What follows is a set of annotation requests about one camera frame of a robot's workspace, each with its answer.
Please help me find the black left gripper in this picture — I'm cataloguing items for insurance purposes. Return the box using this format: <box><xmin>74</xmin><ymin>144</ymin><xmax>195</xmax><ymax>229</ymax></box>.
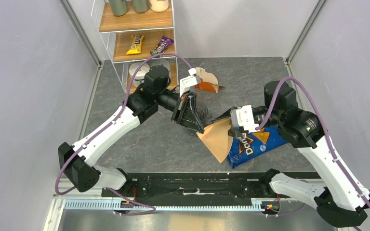
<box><xmin>156</xmin><ymin>90</ymin><xmax>204</xmax><ymax>134</ymax></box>

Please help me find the black coffee dripper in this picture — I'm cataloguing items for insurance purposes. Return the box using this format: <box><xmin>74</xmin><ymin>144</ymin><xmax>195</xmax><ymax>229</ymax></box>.
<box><xmin>196</xmin><ymin>102</ymin><xmax>212</xmax><ymax>126</ymax></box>

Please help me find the brown paper coffee filter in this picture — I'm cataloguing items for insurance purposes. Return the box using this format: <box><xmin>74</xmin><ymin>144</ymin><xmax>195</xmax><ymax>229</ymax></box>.
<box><xmin>196</xmin><ymin>118</ymin><xmax>233</xmax><ymax>163</ymax></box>

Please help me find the orange coffee filter package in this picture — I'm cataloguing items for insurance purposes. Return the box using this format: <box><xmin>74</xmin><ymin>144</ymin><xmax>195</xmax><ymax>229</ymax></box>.
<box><xmin>194</xmin><ymin>67</ymin><xmax>224</xmax><ymax>93</ymax></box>

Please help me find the white wire wooden shelf rack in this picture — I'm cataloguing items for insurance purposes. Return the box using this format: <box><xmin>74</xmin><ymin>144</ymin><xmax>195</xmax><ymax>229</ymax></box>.
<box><xmin>91</xmin><ymin>0</ymin><xmax>178</xmax><ymax>93</ymax></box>

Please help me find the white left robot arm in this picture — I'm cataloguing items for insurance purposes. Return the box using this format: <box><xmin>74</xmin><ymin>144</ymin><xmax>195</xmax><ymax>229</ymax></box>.
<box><xmin>58</xmin><ymin>65</ymin><xmax>204</xmax><ymax>197</ymax></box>

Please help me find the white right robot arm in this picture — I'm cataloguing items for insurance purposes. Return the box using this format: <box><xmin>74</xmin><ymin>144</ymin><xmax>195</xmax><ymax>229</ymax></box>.
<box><xmin>219</xmin><ymin>77</ymin><xmax>370</xmax><ymax>228</ymax></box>

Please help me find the blue Doritos chip bag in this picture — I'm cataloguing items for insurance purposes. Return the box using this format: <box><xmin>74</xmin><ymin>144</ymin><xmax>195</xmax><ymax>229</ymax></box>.
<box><xmin>227</xmin><ymin>127</ymin><xmax>288</xmax><ymax>169</ymax></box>

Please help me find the purple M&M's candy bag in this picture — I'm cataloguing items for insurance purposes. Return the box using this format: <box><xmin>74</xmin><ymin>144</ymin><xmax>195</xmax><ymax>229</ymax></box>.
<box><xmin>150</xmin><ymin>36</ymin><xmax>174</xmax><ymax>56</ymax></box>

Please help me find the yellow M&M's candy bag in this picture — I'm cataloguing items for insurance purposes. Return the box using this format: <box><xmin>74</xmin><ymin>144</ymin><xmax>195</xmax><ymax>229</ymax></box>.
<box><xmin>126</xmin><ymin>35</ymin><xmax>144</xmax><ymax>55</ymax></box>

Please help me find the cream pump lotion bottle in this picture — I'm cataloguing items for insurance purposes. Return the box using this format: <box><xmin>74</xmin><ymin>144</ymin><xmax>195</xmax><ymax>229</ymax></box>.
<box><xmin>149</xmin><ymin>0</ymin><xmax>169</xmax><ymax>13</ymax></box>

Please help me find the green bottle middle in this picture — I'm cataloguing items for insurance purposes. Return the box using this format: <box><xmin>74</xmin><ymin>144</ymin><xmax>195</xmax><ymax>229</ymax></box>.
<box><xmin>132</xmin><ymin>0</ymin><xmax>149</xmax><ymax>13</ymax></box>

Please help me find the green bottle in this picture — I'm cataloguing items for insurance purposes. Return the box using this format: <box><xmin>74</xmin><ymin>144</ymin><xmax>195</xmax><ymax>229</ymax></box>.
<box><xmin>109</xmin><ymin>0</ymin><xmax>128</xmax><ymax>16</ymax></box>
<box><xmin>132</xmin><ymin>0</ymin><xmax>149</xmax><ymax>13</ymax></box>

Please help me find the green bottle left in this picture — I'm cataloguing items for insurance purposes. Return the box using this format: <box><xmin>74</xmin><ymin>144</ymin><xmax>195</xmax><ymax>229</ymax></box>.
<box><xmin>109</xmin><ymin>0</ymin><xmax>128</xmax><ymax>16</ymax></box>

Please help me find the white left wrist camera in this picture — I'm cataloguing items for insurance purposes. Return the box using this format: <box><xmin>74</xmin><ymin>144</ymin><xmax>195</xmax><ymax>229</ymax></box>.
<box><xmin>179</xmin><ymin>68</ymin><xmax>201</xmax><ymax>96</ymax></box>

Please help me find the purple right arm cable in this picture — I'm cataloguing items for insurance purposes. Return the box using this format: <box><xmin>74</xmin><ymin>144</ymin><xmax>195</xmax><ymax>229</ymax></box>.
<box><xmin>255</xmin><ymin>76</ymin><xmax>370</xmax><ymax>231</ymax></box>

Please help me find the aluminium rail frame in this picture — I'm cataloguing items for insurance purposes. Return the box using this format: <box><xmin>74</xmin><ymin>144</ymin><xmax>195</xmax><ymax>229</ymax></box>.
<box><xmin>43</xmin><ymin>165</ymin><xmax>352</xmax><ymax>231</ymax></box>

